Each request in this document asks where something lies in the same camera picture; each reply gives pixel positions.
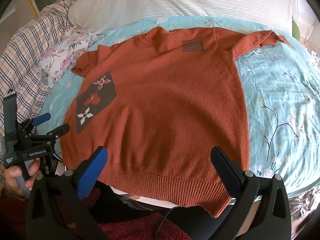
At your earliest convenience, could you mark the light blue floral bed sheet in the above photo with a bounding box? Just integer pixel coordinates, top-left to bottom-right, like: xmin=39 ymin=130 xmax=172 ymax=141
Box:
xmin=37 ymin=16 xmax=319 ymax=197

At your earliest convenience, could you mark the person's left hand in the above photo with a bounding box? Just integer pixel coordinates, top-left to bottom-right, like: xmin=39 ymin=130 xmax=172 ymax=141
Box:
xmin=3 ymin=158 xmax=42 ymax=201

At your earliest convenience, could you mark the floral pink white pillow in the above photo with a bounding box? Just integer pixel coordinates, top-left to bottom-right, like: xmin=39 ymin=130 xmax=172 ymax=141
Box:
xmin=38 ymin=27 xmax=98 ymax=88

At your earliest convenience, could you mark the dark red fuzzy garment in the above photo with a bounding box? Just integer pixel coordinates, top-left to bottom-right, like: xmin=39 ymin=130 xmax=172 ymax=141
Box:
xmin=1 ymin=189 xmax=190 ymax=239

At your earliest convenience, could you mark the orange knitted sweater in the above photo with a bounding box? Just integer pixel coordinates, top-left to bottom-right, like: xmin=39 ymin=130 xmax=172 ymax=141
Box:
xmin=60 ymin=27 xmax=285 ymax=217

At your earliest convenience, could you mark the white striped quilt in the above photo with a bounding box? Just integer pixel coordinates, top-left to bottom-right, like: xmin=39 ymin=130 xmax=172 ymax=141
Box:
xmin=68 ymin=0 xmax=292 ymax=33

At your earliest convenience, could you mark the black cable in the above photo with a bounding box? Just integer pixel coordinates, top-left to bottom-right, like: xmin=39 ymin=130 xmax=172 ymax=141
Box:
xmin=154 ymin=205 xmax=182 ymax=240

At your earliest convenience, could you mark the plaid checked blanket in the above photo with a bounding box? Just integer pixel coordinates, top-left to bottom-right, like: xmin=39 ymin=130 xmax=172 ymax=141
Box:
xmin=1 ymin=0 xmax=72 ymax=137

